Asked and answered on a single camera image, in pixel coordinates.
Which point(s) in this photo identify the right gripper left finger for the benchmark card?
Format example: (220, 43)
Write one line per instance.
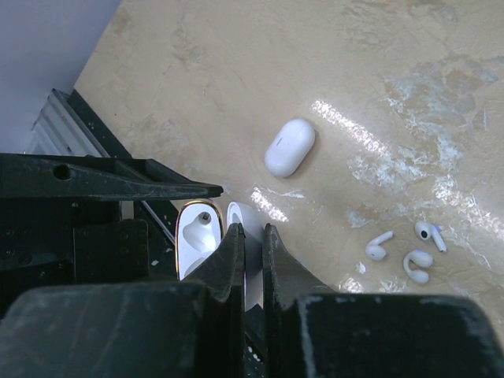
(191, 328)

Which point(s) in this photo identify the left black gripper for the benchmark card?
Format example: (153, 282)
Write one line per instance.
(58, 242)

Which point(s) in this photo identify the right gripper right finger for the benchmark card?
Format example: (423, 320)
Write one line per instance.
(313, 331)

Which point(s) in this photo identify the white gold-rimmed charging case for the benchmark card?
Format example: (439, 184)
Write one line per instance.
(199, 230)

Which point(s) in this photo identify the white stem earbud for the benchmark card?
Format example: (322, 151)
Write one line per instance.
(374, 250)
(426, 230)

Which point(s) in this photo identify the closed white charging case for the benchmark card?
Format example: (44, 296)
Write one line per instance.
(289, 148)

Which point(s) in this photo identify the white clip earbud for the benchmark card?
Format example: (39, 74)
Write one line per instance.
(414, 264)

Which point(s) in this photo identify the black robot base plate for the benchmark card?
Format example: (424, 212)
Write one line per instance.
(68, 126)

